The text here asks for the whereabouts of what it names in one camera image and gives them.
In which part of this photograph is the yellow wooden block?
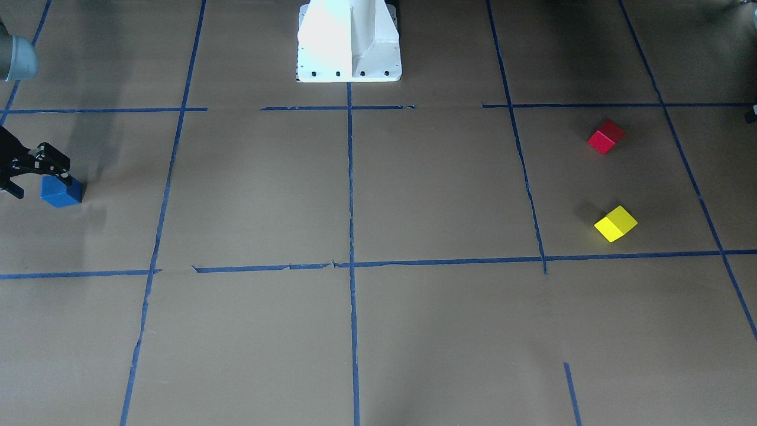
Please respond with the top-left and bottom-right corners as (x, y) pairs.
(594, 205), (638, 243)

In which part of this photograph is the white camera post with base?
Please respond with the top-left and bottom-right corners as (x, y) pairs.
(296, 1), (403, 83)

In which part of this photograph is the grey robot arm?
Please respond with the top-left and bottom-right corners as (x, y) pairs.
(1, 22), (73, 199)

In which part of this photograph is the blue wooden block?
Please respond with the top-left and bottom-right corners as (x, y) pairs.
(40, 176), (83, 208)

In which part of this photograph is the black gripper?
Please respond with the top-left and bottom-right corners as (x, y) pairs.
(0, 126), (72, 199)

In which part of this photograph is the red wooden block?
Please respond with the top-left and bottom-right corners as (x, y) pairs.
(587, 120), (626, 156)

